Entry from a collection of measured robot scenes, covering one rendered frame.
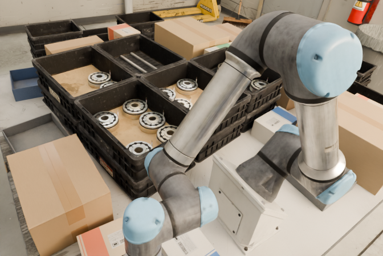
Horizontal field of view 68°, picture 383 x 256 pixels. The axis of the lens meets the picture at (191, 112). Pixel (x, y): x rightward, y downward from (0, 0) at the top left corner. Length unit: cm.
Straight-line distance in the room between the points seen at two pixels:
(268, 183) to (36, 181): 69
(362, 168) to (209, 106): 85
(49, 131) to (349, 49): 118
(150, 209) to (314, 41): 41
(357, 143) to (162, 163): 85
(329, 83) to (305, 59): 6
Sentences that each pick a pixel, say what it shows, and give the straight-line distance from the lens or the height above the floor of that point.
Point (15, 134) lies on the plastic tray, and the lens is 142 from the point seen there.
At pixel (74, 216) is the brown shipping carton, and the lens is 91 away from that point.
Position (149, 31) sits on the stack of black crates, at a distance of 292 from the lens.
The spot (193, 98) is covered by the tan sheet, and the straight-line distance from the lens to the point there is 132.
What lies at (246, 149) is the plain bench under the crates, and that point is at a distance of 131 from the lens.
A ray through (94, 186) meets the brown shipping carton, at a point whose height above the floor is 86.
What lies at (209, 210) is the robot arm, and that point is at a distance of 61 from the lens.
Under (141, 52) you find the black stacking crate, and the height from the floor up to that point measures 83.
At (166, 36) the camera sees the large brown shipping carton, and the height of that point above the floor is 86.
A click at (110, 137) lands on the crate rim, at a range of 96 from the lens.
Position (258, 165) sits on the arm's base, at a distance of 91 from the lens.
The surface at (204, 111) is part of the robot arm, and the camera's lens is 62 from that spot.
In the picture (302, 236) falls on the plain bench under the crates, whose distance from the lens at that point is 111.
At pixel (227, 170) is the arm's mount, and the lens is 86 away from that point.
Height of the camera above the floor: 157
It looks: 37 degrees down
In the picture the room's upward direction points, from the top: 7 degrees clockwise
